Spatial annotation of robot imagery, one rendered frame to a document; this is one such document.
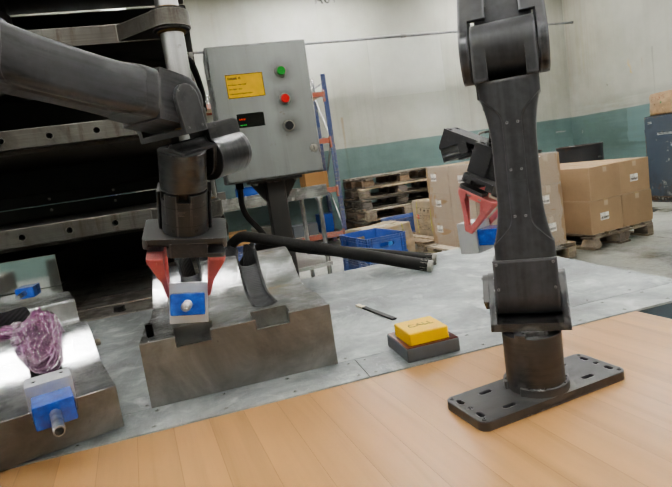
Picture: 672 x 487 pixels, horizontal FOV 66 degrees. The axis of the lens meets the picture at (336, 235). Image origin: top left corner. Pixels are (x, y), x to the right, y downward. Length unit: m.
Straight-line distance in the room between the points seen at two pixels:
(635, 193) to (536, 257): 4.99
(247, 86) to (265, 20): 6.27
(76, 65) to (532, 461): 0.56
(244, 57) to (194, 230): 1.02
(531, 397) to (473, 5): 0.43
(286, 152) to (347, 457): 1.17
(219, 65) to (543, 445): 1.34
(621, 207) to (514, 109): 4.87
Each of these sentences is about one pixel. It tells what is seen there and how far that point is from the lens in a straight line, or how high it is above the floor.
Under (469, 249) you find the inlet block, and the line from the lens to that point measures 0.93.
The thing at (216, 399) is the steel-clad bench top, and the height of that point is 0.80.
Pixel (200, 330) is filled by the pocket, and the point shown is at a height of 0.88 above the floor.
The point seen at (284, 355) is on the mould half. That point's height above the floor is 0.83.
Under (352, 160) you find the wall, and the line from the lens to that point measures 7.83.
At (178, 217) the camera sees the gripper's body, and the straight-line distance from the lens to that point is 0.66.
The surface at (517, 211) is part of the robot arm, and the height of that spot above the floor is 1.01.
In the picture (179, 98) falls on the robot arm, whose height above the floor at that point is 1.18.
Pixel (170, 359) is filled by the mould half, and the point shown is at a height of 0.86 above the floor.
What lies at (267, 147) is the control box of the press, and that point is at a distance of 1.60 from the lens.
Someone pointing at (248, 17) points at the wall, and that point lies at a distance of 7.84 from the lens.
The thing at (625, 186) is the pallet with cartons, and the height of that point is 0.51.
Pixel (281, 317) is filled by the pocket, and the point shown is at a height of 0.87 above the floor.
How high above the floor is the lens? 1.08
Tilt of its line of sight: 8 degrees down
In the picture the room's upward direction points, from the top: 8 degrees counter-clockwise
